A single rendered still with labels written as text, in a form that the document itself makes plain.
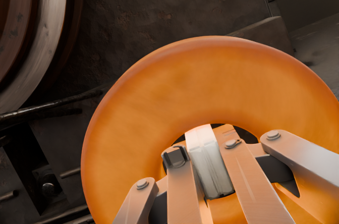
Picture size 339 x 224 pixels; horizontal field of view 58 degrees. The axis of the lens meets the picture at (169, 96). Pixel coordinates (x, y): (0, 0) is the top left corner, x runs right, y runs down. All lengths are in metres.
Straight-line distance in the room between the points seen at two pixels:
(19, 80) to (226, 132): 0.33
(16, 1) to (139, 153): 0.29
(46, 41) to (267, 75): 0.32
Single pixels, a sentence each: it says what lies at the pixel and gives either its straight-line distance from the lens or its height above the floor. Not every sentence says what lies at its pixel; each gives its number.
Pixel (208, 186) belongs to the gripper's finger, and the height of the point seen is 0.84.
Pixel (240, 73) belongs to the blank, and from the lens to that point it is 0.16.
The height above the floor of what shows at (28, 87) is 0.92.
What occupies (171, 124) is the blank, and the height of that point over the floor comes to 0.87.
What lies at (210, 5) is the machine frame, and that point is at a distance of 0.55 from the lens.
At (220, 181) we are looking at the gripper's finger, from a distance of 0.16.
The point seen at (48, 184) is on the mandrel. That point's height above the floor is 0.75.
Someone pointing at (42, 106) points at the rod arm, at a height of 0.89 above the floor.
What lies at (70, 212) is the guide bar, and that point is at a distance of 0.57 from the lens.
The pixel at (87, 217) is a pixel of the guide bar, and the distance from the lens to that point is 0.49.
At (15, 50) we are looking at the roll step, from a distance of 0.42.
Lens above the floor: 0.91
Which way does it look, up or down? 11 degrees down
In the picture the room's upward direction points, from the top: 22 degrees counter-clockwise
